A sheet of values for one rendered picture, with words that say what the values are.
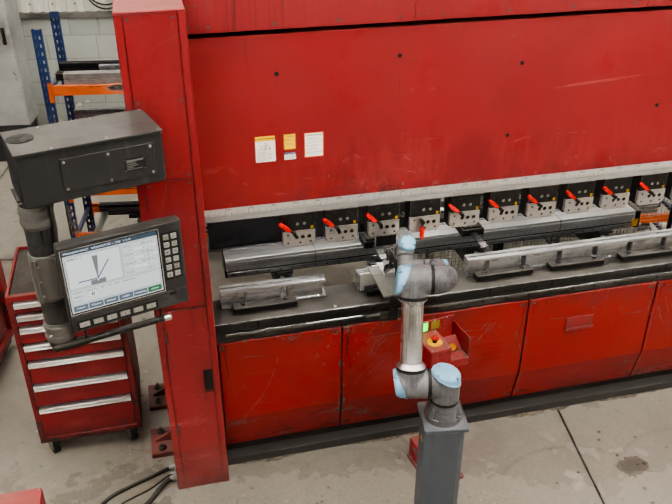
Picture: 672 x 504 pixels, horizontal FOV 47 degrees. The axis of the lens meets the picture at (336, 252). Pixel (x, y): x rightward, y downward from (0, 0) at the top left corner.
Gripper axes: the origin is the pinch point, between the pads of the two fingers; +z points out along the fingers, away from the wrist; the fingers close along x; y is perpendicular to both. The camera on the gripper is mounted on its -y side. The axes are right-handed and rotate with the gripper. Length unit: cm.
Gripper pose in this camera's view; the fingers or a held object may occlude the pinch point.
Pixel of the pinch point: (391, 272)
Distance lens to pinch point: 369.0
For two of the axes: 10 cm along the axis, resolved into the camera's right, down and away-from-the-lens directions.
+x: -9.7, 1.1, -2.0
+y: -1.7, -9.3, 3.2
